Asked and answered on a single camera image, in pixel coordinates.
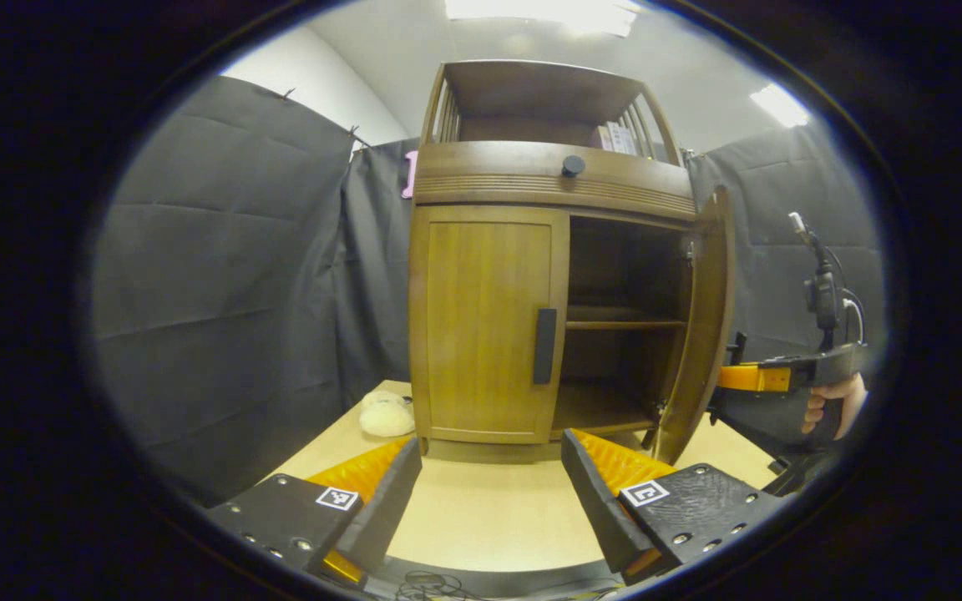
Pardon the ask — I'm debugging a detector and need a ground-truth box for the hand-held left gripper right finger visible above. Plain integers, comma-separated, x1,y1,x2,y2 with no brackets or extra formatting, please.
560,428,787,581

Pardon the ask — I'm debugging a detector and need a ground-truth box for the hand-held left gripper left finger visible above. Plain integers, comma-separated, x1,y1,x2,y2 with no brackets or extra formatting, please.
210,436,423,585

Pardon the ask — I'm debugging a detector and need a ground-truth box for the wooden cabinet door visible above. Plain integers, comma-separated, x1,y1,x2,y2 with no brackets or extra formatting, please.
410,205,570,445
656,185,737,466

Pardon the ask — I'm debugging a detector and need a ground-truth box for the wooden double-door shoe cabinet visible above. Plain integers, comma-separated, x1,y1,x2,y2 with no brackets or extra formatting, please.
408,58,737,466

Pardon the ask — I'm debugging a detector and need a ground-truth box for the wooden cabinet inner shelf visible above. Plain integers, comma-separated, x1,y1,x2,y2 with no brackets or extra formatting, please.
566,305,689,331

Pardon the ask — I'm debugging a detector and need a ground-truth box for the cream plush toy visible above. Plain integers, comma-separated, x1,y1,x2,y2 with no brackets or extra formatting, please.
359,389,417,438

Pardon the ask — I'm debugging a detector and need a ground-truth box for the small ceiling light panel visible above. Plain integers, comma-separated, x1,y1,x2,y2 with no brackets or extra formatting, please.
750,82,812,129

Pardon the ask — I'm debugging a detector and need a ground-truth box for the black backdrop cloth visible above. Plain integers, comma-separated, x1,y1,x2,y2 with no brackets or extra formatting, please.
89,75,887,506

